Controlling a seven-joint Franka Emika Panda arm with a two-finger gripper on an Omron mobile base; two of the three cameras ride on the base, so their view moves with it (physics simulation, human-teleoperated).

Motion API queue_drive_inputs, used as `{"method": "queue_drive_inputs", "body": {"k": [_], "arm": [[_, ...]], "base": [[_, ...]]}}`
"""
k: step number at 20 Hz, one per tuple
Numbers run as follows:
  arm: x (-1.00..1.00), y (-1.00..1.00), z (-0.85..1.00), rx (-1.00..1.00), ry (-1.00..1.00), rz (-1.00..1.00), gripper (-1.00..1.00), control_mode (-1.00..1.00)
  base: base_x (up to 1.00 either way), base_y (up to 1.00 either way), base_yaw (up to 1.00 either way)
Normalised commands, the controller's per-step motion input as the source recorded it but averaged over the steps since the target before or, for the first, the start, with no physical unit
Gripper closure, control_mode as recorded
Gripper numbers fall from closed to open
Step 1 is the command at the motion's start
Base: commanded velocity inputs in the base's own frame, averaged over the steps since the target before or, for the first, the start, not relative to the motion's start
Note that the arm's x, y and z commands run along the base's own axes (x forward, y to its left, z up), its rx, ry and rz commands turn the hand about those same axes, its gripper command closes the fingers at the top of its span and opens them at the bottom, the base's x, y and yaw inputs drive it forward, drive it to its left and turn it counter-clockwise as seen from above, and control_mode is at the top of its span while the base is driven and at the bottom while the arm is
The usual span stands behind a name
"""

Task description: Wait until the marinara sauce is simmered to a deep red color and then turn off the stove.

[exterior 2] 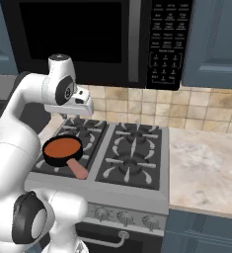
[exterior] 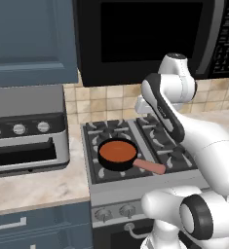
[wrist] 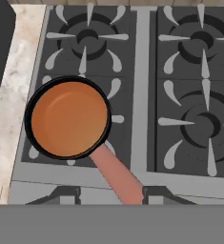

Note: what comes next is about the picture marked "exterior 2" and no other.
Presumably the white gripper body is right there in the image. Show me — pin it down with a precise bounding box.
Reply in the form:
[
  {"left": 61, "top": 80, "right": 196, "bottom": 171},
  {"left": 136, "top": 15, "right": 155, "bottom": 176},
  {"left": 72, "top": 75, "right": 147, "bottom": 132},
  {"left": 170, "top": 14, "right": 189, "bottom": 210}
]
[{"left": 43, "top": 98, "right": 95, "bottom": 118}]

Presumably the grey stove with black hob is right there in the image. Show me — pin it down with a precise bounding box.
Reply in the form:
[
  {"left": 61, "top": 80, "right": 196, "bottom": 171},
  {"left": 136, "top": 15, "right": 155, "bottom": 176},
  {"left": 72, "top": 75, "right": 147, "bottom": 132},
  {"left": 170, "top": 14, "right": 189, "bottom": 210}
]
[{"left": 23, "top": 116, "right": 171, "bottom": 238}]

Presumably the grey stove knob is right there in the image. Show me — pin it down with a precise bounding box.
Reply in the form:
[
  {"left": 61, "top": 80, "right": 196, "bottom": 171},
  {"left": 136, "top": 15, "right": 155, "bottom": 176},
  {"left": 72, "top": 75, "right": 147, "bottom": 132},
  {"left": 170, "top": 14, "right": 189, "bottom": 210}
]
[
  {"left": 94, "top": 207, "right": 111, "bottom": 223},
  {"left": 116, "top": 211, "right": 134, "bottom": 227},
  {"left": 142, "top": 214, "right": 161, "bottom": 232}
]

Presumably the dark grey countertop appliance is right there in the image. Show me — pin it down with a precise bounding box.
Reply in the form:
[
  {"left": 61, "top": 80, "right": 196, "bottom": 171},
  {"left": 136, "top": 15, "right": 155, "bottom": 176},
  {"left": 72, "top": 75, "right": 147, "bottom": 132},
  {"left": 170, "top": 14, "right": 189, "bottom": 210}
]
[{"left": 0, "top": 98, "right": 53, "bottom": 140}]

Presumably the black microwave oven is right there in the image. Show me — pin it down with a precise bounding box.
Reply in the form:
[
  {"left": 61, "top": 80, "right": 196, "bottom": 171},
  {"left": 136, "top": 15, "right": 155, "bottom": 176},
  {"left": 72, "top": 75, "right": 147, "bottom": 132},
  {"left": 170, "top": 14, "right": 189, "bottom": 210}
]
[{"left": 0, "top": 0, "right": 194, "bottom": 92}]

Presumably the black oven door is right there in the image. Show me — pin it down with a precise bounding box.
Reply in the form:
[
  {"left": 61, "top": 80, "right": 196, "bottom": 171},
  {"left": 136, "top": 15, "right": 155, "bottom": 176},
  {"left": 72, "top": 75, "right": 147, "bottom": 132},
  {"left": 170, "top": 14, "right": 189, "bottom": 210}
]
[{"left": 73, "top": 222, "right": 165, "bottom": 253}]

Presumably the blue base cupboard drawer front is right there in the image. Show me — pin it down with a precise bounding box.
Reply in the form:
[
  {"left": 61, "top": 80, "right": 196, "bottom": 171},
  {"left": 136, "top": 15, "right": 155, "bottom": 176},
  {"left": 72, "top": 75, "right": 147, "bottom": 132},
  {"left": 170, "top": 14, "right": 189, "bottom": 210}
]
[{"left": 160, "top": 209, "right": 232, "bottom": 253}]

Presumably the black pan with pink handle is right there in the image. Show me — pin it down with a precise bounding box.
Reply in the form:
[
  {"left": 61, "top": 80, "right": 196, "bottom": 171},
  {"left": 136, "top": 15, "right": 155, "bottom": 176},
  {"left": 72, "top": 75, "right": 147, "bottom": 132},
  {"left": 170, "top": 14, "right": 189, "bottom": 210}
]
[{"left": 41, "top": 134, "right": 90, "bottom": 181}]

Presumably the grey microwave door handle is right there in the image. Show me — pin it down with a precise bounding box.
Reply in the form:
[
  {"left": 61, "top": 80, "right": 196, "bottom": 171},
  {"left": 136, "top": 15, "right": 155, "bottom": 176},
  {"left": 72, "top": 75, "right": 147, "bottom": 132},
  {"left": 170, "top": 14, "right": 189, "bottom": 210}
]
[{"left": 127, "top": 0, "right": 143, "bottom": 83}]

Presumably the grey oven door handle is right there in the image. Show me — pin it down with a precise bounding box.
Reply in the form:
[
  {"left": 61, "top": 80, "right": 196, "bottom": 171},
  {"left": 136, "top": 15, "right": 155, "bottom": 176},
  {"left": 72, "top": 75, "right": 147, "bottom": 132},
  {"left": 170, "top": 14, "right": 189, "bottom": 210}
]
[{"left": 77, "top": 230, "right": 130, "bottom": 249}]

